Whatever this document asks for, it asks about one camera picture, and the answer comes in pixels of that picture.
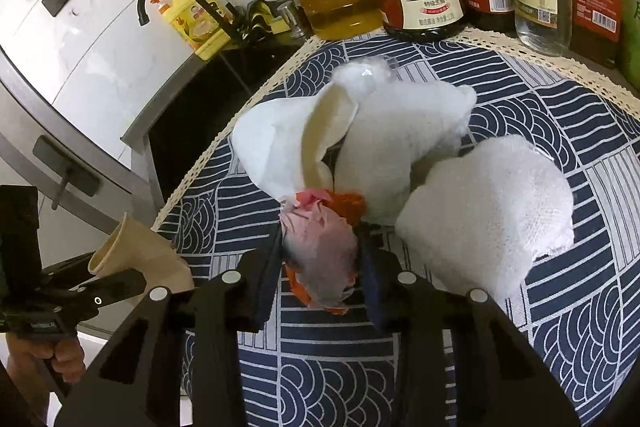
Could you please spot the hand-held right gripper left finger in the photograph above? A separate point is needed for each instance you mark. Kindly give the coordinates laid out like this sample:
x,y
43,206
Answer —
x,y
270,287

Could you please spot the small white tissue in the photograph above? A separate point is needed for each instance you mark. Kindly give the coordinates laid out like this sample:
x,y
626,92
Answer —
x,y
357,72

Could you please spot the black kitchen sink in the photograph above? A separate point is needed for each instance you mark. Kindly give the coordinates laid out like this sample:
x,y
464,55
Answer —
x,y
200,107

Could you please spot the green oil bottle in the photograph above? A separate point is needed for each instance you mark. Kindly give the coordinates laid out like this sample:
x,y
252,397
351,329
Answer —
x,y
631,37

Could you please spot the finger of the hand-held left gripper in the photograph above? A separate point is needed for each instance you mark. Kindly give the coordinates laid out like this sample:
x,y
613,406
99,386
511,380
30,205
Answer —
x,y
110,294
65,271

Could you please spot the yellow green sponge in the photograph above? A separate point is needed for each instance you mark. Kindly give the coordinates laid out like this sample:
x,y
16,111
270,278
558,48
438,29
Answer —
x,y
280,26

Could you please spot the yellow dish soap bottle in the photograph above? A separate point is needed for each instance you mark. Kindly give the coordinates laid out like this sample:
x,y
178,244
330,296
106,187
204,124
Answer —
x,y
192,19
212,47

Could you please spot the crushed brown paper cup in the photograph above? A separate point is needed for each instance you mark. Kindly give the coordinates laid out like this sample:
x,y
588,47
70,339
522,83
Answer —
x,y
145,252

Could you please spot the blue patterned tablecloth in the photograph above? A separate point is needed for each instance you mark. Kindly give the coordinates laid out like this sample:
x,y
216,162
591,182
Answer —
x,y
590,187

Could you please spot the pink wrapper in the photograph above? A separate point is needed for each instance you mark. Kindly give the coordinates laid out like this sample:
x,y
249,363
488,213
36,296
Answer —
x,y
320,252

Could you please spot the black yellow dish cloth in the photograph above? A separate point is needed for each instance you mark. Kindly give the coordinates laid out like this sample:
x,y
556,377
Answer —
x,y
255,19

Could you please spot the black faucet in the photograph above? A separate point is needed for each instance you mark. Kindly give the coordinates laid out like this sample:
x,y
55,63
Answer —
x,y
143,12

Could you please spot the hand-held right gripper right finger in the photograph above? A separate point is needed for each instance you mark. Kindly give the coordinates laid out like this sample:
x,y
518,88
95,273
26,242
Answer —
x,y
372,292

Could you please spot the person's left hand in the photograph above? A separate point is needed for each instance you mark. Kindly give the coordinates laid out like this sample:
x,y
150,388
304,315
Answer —
x,y
70,357

